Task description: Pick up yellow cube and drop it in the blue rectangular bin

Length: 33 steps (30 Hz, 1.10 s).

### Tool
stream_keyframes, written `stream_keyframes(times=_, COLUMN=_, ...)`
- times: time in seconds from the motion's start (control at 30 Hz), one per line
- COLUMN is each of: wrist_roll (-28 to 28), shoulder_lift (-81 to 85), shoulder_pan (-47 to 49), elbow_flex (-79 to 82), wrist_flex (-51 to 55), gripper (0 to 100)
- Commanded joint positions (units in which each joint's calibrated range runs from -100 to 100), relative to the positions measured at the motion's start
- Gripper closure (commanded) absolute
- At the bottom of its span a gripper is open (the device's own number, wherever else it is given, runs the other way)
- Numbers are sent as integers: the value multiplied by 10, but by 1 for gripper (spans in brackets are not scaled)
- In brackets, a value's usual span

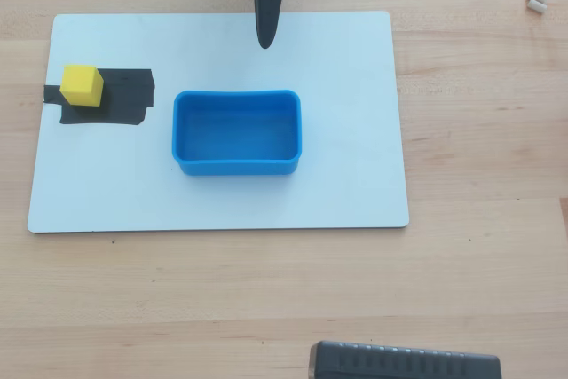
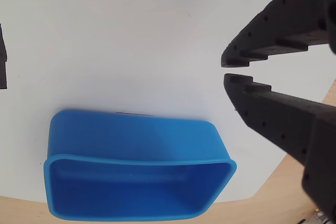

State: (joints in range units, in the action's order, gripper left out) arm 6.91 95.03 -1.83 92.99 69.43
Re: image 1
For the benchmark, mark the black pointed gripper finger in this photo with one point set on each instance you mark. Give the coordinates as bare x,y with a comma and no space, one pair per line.
266,15

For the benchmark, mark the yellow cube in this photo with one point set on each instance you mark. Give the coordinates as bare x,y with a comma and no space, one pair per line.
80,86

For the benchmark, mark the blue rectangular bin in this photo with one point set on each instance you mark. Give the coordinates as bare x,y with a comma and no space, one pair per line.
237,132

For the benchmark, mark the white rectangular board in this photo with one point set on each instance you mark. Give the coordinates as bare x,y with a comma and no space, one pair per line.
266,201

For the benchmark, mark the black tape patch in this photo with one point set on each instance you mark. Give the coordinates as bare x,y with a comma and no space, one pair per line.
126,97

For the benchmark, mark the black ribbed device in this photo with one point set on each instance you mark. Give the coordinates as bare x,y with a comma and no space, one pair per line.
404,361

